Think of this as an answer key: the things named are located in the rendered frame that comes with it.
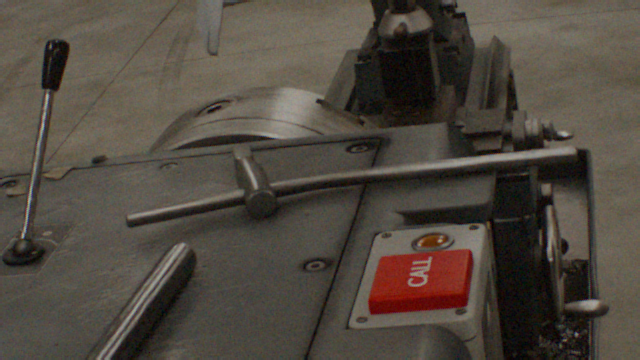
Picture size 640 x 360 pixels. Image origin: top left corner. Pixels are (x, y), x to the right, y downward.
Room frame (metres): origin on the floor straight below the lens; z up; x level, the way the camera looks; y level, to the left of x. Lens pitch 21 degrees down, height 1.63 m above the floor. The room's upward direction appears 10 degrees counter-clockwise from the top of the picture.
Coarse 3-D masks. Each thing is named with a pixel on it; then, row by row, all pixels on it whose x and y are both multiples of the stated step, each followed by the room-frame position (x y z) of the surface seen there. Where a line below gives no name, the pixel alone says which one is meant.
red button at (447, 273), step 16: (384, 256) 0.77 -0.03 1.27; (400, 256) 0.76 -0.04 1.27; (416, 256) 0.76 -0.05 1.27; (432, 256) 0.75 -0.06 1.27; (448, 256) 0.75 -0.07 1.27; (464, 256) 0.74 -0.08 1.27; (384, 272) 0.74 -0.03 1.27; (400, 272) 0.74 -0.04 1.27; (416, 272) 0.73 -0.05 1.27; (432, 272) 0.73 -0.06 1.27; (448, 272) 0.73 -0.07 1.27; (464, 272) 0.72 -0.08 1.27; (384, 288) 0.72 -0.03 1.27; (400, 288) 0.72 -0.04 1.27; (416, 288) 0.71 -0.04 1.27; (432, 288) 0.71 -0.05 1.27; (448, 288) 0.71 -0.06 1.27; (464, 288) 0.70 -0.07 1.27; (368, 304) 0.71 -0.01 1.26; (384, 304) 0.71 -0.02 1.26; (400, 304) 0.71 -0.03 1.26; (416, 304) 0.71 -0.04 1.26; (432, 304) 0.70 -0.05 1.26; (448, 304) 0.70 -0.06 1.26; (464, 304) 0.70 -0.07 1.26
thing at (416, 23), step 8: (384, 16) 1.79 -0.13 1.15; (392, 16) 1.77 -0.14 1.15; (400, 16) 1.77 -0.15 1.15; (408, 16) 1.76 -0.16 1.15; (416, 16) 1.77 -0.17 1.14; (424, 16) 1.77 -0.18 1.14; (384, 24) 1.78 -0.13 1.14; (392, 24) 1.77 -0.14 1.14; (408, 24) 1.76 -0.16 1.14; (416, 24) 1.76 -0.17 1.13; (424, 24) 1.76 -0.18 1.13; (432, 24) 1.78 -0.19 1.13; (384, 32) 1.77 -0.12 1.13; (392, 32) 1.76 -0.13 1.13; (408, 32) 1.75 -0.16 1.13; (416, 32) 1.75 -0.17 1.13; (424, 32) 1.76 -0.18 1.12
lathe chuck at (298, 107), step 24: (216, 96) 1.28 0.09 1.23; (240, 96) 1.25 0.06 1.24; (264, 96) 1.24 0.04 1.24; (288, 96) 1.24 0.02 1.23; (312, 96) 1.25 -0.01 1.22; (192, 120) 1.22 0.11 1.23; (216, 120) 1.19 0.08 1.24; (288, 120) 1.18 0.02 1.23; (312, 120) 1.19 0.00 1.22; (336, 120) 1.21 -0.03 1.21; (360, 120) 1.24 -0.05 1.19
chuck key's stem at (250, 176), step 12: (240, 156) 0.98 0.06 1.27; (252, 156) 0.98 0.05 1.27; (240, 168) 0.95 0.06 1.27; (252, 168) 0.94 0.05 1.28; (240, 180) 0.93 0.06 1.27; (252, 180) 0.91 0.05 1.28; (264, 180) 0.92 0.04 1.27; (252, 192) 0.89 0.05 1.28; (264, 192) 0.89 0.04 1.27; (252, 204) 0.89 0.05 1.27; (264, 204) 0.89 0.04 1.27; (276, 204) 0.90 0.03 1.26; (264, 216) 0.89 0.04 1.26
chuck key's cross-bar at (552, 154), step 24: (360, 168) 0.92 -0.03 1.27; (384, 168) 0.91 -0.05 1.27; (408, 168) 0.91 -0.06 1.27; (432, 168) 0.90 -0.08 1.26; (456, 168) 0.90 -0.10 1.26; (480, 168) 0.90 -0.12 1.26; (504, 168) 0.90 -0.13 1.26; (240, 192) 0.91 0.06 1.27; (288, 192) 0.91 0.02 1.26; (144, 216) 0.90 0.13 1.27; (168, 216) 0.90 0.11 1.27
